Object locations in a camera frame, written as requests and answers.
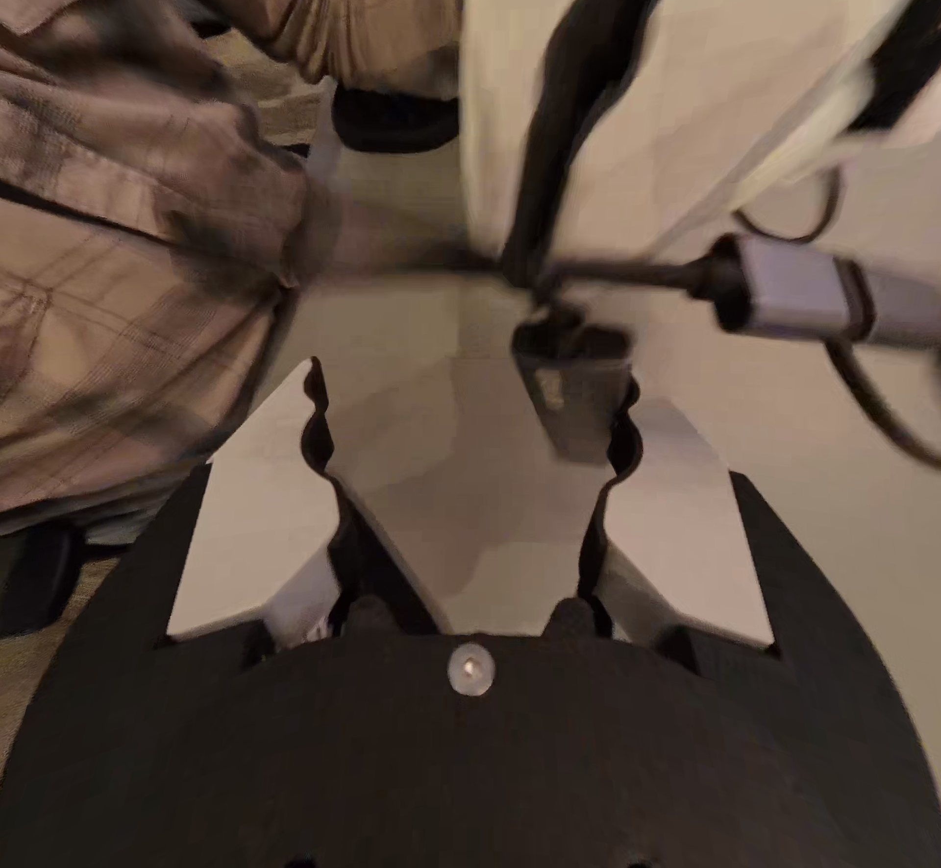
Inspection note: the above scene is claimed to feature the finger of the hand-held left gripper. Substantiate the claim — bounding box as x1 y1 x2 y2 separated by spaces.
460 0 642 275
544 0 941 270

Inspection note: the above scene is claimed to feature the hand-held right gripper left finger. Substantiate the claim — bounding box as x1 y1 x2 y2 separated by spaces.
168 357 369 646

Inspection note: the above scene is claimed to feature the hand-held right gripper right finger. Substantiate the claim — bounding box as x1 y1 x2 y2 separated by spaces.
577 379 775 647

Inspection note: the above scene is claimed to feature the grey usb hub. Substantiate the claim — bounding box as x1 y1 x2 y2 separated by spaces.
512 320 635 466

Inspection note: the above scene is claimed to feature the black hub cable with plug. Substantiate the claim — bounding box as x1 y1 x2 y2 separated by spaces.
507 166 941 468

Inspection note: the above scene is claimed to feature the black quilted pad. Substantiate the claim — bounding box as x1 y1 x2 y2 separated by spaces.
331 83 463 155

